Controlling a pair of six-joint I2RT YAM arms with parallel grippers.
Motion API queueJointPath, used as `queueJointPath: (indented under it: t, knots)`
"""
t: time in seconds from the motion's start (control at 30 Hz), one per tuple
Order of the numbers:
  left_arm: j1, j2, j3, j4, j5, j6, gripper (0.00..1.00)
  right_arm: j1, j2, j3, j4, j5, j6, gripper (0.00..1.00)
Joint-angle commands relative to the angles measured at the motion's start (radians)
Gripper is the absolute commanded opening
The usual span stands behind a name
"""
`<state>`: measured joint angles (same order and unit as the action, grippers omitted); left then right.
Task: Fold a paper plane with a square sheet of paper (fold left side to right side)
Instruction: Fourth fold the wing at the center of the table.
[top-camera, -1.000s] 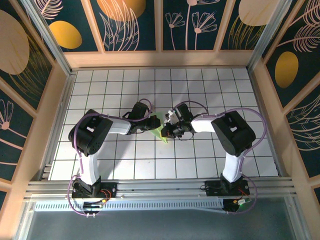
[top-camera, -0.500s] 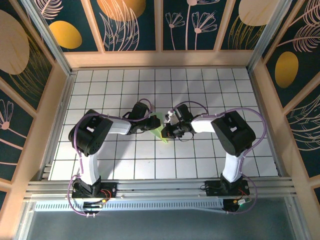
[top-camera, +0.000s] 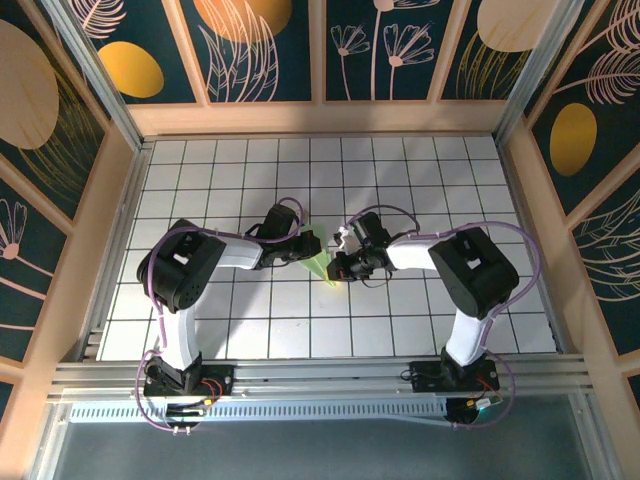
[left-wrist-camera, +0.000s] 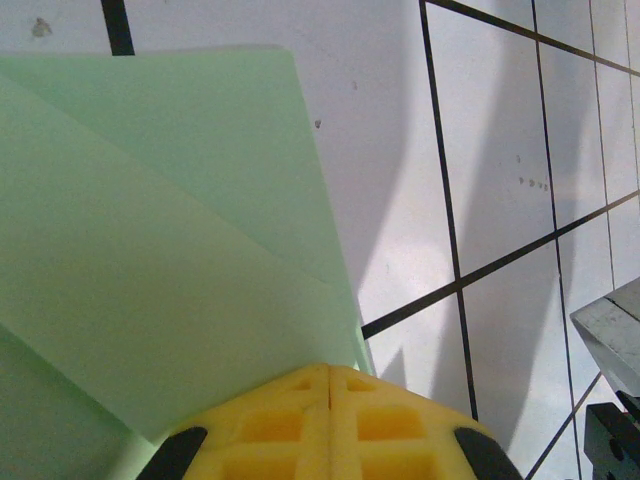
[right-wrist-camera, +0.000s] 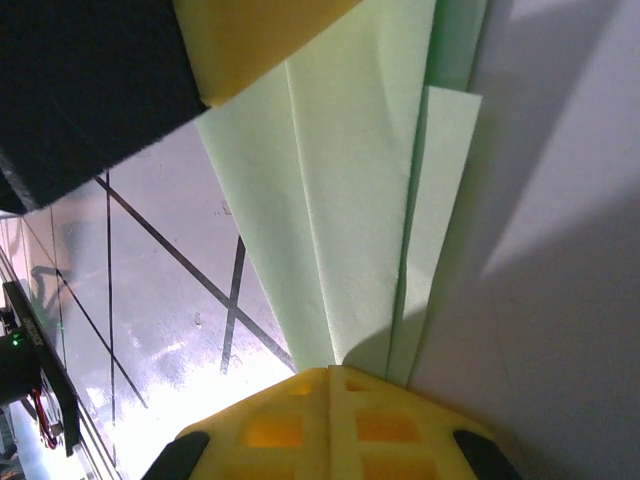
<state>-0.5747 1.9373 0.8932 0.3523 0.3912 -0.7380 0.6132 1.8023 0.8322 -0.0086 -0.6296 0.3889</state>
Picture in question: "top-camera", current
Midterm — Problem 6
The light green paper sheet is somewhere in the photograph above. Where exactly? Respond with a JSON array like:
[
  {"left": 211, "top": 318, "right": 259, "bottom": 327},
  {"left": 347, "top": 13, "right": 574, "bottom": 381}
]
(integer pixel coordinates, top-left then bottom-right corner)
[{"left": 298, "top": 224, "right": 339, "bottom": 289}]

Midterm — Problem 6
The wide aluminium frame rail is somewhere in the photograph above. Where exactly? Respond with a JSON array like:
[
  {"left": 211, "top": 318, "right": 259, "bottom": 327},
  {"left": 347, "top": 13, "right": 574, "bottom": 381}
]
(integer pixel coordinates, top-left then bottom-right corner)
[{"left": 47, "top": 353, "right": 599, "bottom": 401}]

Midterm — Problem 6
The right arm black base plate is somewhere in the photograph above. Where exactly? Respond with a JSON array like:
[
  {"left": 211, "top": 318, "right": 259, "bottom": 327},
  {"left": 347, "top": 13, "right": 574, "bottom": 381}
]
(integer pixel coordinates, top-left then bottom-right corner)
[{"left": 407, "top": 359, "right": 501, "bottom": 394}]

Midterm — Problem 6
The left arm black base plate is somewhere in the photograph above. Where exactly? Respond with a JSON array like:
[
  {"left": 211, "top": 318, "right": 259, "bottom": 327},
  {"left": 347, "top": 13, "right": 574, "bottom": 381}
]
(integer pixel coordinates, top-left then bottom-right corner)
[{"left": 143, "top": 363, "right": 236, "bottom": 399}]

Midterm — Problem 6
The white slotted cable duct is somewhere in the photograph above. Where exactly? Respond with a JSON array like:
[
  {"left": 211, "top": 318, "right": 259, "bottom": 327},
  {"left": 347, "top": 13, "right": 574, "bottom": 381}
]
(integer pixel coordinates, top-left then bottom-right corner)
[{"left": 67, "top": 399, "right": 451, "bottom": 426}]

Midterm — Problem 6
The aluminium side rail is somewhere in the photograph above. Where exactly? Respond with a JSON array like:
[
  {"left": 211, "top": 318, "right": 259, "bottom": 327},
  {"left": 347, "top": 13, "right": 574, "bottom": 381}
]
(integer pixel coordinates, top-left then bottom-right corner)
[
  {"left": 77, "top": 139, "right": 154, "bottom": 362},
  {"left": 494, "top": 137, "right": 576, "bottom": 357}
]

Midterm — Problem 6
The black electronics module with wires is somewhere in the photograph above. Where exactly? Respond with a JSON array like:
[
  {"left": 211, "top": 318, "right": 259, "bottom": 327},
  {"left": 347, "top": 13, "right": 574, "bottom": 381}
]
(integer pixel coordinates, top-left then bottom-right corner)
[
  {"left": 164, "top": 397, "right": 221, "bottom": 434},
  {"left": 447, "top": 394, "right": 504, "bottom": 426}
]

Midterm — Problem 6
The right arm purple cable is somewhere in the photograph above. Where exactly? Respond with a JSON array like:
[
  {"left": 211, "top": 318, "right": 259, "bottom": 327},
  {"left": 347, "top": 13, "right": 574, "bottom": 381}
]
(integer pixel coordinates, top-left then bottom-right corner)
[{"left": 344, "top": 204, "right": 544, "bottom": 432}]

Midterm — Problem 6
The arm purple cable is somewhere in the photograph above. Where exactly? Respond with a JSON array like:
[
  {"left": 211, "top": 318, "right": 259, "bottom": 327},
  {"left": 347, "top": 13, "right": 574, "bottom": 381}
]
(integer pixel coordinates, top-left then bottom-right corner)
[
  {"left": 344, "top": 204, "right": 544, "bottom": 432},
  {"left": 133, "top": 197, "right": 306, "bottom": 436}
]

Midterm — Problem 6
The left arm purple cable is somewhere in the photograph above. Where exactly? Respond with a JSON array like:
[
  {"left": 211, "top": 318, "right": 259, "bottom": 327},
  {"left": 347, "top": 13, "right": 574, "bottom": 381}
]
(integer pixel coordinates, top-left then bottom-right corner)
[{"left": 133, "top": 197, "right": 306, "bottom": 436}]

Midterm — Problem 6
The aluminium corner post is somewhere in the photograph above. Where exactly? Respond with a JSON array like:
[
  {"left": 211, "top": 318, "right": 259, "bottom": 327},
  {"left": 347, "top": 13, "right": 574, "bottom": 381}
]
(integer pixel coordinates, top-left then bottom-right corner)
[
  {"left": 42, "top": 0, "right": 146, "bottom": 151},
  {"left": 492, "top": 0, "right": 586, "bottom": 149}
]

